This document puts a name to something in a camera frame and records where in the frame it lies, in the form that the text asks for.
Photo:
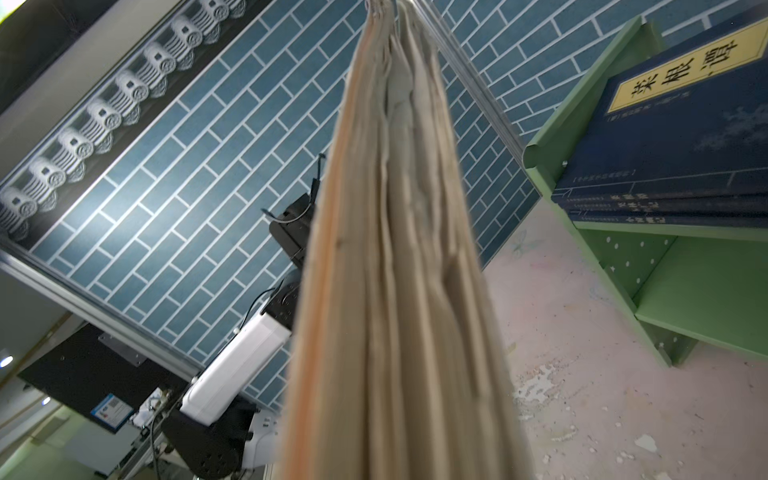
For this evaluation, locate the red illustrated book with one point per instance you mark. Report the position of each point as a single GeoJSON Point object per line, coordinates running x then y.
{"type": "Point", "coordinates": [398, 368]}

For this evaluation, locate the blue book yellow label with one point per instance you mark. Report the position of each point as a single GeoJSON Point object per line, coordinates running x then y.
{"type": "Point", "coordinates": [726, 205]}
{"type": "Point", "coordinates": [689, 122]}

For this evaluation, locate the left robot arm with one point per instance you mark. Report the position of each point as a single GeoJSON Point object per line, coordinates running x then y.
{"type": "Point", "coordinates": [226, 423]}

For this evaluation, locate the green two-tier shelf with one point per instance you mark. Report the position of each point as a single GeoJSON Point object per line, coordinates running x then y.
{"type": "Point", "coordinates": [676, 285]}

